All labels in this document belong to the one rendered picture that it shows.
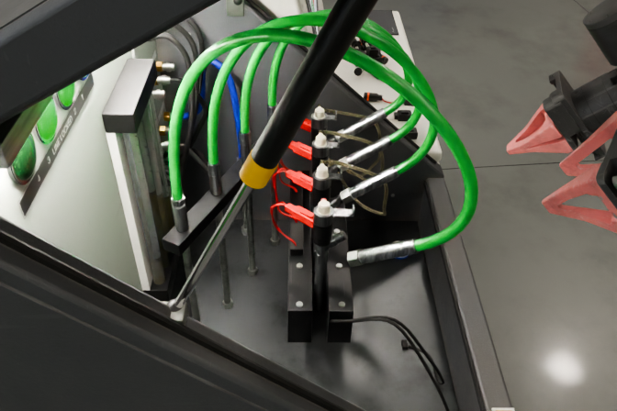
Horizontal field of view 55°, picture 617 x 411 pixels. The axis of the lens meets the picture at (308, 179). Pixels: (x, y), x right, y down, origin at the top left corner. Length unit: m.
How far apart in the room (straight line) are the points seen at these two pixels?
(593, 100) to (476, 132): 2.39
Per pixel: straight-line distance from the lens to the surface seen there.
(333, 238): 0.87
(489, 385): 0.92
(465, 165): 0.63
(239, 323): 1.09
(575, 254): 2.60
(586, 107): 0.76
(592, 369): 2.25
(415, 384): 1.04
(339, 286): 0.95
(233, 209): 0.40
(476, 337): 0.97
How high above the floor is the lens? 1.70
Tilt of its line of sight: 39 degrees down
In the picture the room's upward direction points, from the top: 2 degrees clockwise
